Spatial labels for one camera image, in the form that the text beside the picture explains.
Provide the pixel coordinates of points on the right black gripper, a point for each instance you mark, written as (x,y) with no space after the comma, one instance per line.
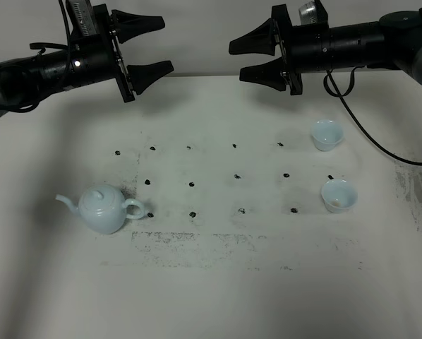
(302,48)

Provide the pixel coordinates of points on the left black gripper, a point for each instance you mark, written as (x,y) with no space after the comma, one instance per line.
(98,58)

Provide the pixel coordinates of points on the pale blue porcelain teapot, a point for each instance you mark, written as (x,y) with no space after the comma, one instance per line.
(104,209)

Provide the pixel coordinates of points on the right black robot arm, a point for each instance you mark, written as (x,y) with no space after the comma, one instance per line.
(393,42)

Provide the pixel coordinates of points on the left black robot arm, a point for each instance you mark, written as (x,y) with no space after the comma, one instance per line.
(26,82)

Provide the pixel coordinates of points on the far pale blue teacup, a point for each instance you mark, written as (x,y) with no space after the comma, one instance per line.
(326,134)

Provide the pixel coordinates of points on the pale blue teacup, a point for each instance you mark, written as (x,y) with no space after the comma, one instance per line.
(338,195)
(326,134)

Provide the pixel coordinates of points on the near pale blue teacup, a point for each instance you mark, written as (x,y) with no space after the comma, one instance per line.
(338,195)

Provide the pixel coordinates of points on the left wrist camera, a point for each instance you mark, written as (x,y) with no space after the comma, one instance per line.
(82,16)

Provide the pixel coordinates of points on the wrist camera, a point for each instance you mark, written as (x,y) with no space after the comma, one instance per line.
(82,16)
(313,12)

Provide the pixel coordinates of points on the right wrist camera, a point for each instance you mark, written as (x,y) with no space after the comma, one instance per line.
(313,12)

